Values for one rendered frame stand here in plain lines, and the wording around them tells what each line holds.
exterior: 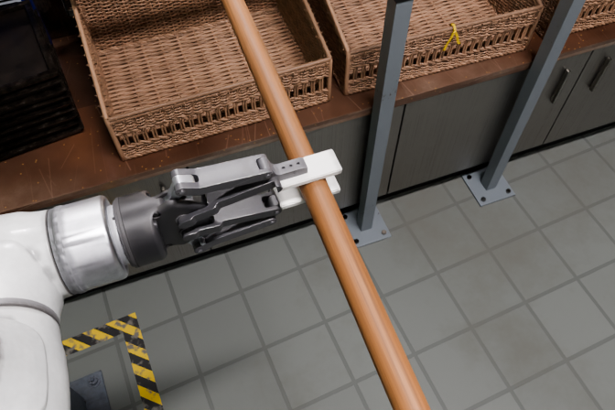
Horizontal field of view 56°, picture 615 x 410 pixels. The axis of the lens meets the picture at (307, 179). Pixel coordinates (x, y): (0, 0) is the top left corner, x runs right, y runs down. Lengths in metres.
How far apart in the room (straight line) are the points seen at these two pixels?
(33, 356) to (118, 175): 0.97
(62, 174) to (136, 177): 0.18
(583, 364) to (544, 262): 0.34
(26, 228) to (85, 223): 0.05
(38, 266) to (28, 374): 0.12
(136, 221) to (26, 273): 0.11
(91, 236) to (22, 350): 0.13
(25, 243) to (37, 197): 0.90
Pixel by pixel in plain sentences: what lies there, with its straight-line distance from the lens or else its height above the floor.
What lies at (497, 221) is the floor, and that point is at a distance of 2.10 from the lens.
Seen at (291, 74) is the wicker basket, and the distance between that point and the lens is 1.41.
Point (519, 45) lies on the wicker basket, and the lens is 1.75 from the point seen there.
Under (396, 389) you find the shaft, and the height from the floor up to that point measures 1.21.
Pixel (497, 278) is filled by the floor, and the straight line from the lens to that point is 1.99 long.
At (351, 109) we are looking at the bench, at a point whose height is 0.58.
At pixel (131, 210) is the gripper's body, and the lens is 0.59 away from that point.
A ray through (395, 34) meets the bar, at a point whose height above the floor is 0.87.
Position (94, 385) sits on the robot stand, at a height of 0.01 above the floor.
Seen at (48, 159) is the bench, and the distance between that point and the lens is 1.55.
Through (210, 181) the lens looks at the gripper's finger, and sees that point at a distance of 0.57.
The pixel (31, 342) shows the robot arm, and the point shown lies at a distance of 0.53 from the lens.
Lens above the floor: 1.72
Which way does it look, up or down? 55 degrees down
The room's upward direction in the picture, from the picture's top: straight up
